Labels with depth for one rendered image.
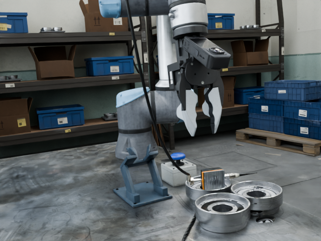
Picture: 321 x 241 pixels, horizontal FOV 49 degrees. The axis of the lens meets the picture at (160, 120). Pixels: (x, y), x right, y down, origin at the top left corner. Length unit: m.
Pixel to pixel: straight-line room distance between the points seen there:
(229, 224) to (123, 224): 0.21
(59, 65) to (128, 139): 2.98
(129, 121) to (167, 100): 0.14
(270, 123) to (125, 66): 2.01
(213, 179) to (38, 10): 4.08
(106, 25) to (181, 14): 3.59
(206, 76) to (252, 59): 4.55
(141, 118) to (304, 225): 0.65
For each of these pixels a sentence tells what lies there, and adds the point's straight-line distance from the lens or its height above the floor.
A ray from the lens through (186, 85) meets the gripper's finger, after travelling 0.69.
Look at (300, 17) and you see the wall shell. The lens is 5.77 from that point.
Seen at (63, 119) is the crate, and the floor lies 0.54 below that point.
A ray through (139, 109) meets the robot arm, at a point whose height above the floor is 0.97.
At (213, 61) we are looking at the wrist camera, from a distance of 0.63.
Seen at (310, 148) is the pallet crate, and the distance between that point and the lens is 4.29.
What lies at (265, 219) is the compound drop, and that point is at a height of 0.80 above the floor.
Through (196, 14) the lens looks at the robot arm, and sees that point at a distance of 0.71.
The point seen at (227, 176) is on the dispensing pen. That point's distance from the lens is 0.82.
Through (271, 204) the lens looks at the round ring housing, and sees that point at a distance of 0.75.
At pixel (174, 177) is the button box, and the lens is 0.91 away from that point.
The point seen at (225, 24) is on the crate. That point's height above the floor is 1.58.
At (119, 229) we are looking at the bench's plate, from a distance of 0.72.
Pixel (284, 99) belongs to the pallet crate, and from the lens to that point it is 4.64.
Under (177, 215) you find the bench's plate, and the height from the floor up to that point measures 0.80.
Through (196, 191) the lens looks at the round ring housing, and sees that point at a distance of 0.78.
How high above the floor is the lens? 1.11
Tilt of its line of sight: 9 degrees down
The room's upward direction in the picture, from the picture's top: 3 degrees counter-clockwise
